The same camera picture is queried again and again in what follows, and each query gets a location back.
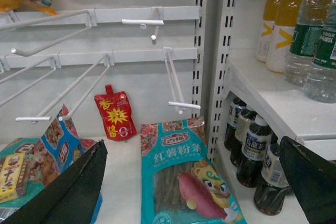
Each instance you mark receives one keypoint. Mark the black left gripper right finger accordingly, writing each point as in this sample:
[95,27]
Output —
[312,179]

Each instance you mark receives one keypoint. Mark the white peg hook lower right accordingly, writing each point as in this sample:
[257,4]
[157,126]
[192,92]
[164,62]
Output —
[178,101]

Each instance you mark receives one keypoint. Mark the blue noodle bag left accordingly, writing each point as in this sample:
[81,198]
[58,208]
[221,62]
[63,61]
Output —
[47,157]

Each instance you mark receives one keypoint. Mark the oolong tea bottle front label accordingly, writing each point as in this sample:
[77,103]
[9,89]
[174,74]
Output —
[253,151]

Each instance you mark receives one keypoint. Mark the white peg hook upper middle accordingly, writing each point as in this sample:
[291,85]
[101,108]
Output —
[153,20]

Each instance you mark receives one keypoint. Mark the water bottle green label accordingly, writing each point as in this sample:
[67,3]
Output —
[309,25]

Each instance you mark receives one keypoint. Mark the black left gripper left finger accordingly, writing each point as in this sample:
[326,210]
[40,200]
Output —
[73,197]

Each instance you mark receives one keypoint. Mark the orange vitamin drink bottle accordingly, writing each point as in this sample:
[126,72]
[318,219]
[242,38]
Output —
[285,22]
[267,25]

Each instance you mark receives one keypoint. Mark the yellow spice box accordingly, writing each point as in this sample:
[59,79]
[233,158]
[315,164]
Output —
[14,176]

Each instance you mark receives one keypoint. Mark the oolong tea bottle nearest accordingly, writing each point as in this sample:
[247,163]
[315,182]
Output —
[272,185]

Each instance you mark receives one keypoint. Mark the teal sweet potato noodle bag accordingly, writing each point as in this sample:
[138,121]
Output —
[179,182]

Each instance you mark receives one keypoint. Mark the red sauce pouch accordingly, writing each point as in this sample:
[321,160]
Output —
[115,111]

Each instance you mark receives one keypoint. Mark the white slotted shelf upright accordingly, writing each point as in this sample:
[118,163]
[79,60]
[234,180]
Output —
[212,39]

